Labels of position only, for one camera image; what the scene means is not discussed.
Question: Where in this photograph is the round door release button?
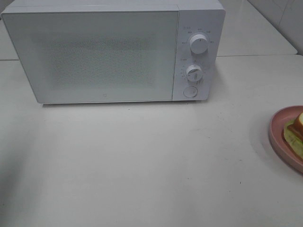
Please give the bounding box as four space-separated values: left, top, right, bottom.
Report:
183 87 198 98

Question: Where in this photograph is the toy sandwich with lettuce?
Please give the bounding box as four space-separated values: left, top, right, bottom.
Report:
283 113 303 159

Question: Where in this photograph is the white timer knob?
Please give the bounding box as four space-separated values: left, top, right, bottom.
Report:
186 65 203 82

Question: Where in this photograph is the pink round plate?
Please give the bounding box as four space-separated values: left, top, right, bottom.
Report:
268 105 303 174

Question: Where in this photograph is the white microwave oven body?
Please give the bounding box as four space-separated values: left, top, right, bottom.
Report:
1 0 225 103

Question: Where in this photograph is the white microwave door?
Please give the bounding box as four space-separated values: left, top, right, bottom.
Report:
3 11 178 104

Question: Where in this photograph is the white adjacent table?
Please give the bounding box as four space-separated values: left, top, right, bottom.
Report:
217 0 297 57

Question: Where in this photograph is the upper white power knob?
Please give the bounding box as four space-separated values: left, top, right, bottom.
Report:
189 33 209 54

